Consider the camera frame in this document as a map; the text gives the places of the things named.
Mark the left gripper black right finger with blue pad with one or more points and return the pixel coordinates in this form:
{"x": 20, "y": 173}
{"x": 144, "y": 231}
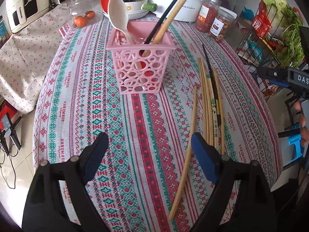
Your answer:
{"x": 254, "y": 207}

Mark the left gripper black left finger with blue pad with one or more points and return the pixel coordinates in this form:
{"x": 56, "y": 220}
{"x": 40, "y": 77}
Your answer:
{"x": 44, "y": 207}

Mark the long light wooden chopstick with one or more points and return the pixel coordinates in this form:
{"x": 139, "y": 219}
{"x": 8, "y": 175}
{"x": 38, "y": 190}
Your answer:
{"x": 185, "y": 170}

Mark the long wooden chopstick pair mate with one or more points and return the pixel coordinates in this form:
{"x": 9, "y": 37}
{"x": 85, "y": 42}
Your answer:
{"x": 168, "y": 19}

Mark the black chopstick gold tip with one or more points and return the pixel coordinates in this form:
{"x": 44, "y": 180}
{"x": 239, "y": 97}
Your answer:
{"x": 149, "y": 38}

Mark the white plastic spoon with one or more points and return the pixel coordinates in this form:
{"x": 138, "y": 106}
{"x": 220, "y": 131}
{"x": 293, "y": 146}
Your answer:
{"x": 118, "y": 16}

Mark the red plastic spoon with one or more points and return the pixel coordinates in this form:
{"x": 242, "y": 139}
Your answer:
{"x": 104, "y": 5}

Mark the person's right hand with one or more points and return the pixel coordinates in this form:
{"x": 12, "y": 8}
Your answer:
{"x": 302, "y": 121}

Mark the leafy green vegetables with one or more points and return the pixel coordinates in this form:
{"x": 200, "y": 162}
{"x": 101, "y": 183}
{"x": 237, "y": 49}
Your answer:
{"x": 286, "y": 22}

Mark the phone tripod on floor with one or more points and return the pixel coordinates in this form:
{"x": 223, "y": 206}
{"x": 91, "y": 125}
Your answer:
{"x": 9, "y": 132}

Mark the jar of dried rings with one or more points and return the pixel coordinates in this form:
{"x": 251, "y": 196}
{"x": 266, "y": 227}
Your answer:
{"x": 221, "y": 24}

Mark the patterned striped tablecloth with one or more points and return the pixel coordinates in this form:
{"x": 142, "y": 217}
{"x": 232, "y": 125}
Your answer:
{"x": 135, "y": 185}

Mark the jar of red dried fruit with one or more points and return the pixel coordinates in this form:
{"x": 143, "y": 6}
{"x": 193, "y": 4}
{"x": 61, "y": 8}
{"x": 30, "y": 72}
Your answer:
{"x": 207, "y": 15}

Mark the white dotted cloth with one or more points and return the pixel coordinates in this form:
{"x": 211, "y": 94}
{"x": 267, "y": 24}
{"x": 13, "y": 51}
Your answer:
{"x": 27, "y": 56}

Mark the pink perforated utensil basket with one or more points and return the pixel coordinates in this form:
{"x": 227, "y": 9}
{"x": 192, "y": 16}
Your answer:
{"x": 139, "y": 67}

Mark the blue labelled container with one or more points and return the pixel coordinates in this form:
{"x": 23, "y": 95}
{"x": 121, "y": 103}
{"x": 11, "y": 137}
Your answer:
{"x": 3, "y": 32}

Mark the glass jar with wooden lid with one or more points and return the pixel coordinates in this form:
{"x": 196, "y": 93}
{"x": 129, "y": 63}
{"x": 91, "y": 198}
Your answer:
{"x": 84, "y": 13}

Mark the cream air fryer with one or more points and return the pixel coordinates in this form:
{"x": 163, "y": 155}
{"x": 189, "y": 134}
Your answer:
{"x": 21, "y": 13}

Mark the black wire rack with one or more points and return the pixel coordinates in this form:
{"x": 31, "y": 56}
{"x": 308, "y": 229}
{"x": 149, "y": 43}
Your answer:
{"x": 257, "y": 49}

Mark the white ceramic bowl green handle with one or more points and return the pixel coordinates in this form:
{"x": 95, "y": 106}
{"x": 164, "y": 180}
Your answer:
{"x": 138, "y": 9}

